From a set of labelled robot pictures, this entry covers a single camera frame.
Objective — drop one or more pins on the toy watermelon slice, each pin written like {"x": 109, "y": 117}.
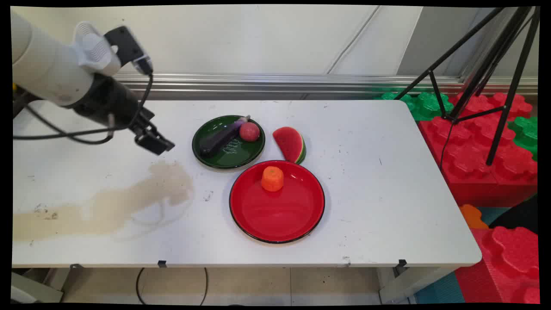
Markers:
{"x": 290, "y": 144}

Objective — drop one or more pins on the aluminium wall rail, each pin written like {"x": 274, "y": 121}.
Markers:
{"x": 280, "y": 86}

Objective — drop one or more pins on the dark green round plate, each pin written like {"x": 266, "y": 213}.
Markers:
{"x": 234, "y": 151}

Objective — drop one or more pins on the orange foam block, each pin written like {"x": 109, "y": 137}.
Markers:
{"x": 472, "y": 216}

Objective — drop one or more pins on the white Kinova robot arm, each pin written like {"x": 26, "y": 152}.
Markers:
{"x": 47, "y": 64}

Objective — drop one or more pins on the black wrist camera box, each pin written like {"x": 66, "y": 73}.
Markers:
{"x": 127, "y": 45}

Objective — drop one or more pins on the black table clamp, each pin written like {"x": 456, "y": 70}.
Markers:
{"x": 162, "y": 263}
{"x": 402, "y": 263}

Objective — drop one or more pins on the orange toy fruit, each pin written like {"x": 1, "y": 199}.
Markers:
{"x": 272, "y": 178}

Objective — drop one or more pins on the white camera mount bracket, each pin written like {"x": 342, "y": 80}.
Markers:
{"x": 97, "y": 49}

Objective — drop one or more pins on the black tripod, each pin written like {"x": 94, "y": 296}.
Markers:
{"x": 495, "y": 64}

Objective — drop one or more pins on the green foam block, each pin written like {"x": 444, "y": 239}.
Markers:
{"x": 424, "y": 105}
{"x": 526, "y": 133}

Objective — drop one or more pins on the red round plate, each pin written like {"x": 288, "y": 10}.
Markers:
{"x": 277, "y": 206}

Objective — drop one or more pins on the grey table leg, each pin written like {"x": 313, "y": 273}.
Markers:
{"x": 409, "y": 284}
{"x": 34, "y": 290}

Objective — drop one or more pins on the purple toy eggplant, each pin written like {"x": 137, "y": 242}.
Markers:
{"x": 219, "y": 138}

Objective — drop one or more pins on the red toy apple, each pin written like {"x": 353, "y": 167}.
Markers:
{"x": 249, "y": 131}

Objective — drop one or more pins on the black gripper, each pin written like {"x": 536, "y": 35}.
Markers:
{"x": 107, "y": 101}

